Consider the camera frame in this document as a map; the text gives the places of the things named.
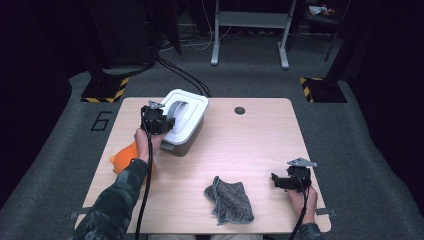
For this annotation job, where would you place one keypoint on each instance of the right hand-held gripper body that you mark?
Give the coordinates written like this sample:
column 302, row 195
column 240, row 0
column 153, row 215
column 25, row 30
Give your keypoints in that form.
column 300, row 178

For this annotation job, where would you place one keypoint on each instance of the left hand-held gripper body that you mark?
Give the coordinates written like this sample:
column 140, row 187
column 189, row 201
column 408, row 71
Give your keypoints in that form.
column 153, row 121

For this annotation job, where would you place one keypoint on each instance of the brown translucent storage box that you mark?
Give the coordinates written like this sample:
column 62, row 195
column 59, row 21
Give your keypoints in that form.
column 188, row 143

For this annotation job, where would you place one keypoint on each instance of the orange plush toy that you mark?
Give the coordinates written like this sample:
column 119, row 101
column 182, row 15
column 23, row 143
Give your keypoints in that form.
column 125, row 158

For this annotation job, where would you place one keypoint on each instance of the grey fluffy towel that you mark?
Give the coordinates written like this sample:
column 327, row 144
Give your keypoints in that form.
column 231, row 200

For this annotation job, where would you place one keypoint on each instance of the person's left hand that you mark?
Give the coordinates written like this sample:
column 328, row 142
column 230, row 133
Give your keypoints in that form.
column 143, row 145

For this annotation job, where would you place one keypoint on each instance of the person's right hand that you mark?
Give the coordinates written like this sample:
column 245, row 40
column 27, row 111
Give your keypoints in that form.
column 306, row 205

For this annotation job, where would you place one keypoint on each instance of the grey tape strip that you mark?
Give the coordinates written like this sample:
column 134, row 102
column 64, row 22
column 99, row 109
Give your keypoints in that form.
column 327, row 211
column 77, row 214

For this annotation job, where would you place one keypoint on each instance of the black striped stand base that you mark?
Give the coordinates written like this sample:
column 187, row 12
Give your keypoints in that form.
column 103, row 91
column 325, row 91

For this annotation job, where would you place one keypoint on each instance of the dark cabinet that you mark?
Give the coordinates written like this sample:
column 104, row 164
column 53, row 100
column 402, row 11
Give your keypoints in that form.
column 123, row 30

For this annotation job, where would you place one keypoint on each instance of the black cart with clutter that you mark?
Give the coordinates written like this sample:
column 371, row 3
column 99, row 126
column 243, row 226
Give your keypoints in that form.
column 321, row 11

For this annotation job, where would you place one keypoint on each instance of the white metal desk frame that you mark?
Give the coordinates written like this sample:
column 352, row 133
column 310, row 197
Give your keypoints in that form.
column 253, row 18

